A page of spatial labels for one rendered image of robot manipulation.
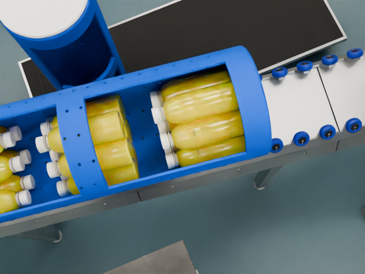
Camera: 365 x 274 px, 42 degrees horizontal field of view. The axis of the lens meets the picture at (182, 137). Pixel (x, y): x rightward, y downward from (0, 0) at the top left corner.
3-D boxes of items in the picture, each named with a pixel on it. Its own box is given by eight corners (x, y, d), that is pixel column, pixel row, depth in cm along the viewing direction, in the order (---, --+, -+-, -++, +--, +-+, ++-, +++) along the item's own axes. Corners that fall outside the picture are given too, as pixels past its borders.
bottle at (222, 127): (242, 135, 122) (171, 154, 122) (236, 109, 122) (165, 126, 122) (246, 134, 115) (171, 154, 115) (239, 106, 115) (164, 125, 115)
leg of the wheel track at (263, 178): (267, 188, 226) (290, 160, 165) (255, 191, 225) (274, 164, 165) (263, 176, 227) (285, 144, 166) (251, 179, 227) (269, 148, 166)
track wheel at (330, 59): (340, 62, 136) (340, 55, 136) (325, 66, 136) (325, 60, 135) (334, 58, 140) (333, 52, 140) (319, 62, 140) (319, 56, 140)
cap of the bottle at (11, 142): (0, 132, 119) (7, 131, 119) (5, 132, 123) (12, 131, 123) (4, 148, 119) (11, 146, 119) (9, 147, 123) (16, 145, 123)
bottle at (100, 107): (116, 98, 117) (42, 117, 117) (124, 126, 118) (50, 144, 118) (118, 96, 124) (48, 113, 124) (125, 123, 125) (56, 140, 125)
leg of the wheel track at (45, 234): (63, 240, 223) (11, 231, 163) (51, 243, 223) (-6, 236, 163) (61, 228, 225) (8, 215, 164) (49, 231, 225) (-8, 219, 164)
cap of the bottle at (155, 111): (163, 122, 114) (155, 124, 114) (163, 121, 118) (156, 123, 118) (158, 106, 113) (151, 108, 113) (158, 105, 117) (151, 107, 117)
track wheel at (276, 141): (283, 139, 130) (281, 135, 132) (268, 143, 130) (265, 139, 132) (284, 151, 133) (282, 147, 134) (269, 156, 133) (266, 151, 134)
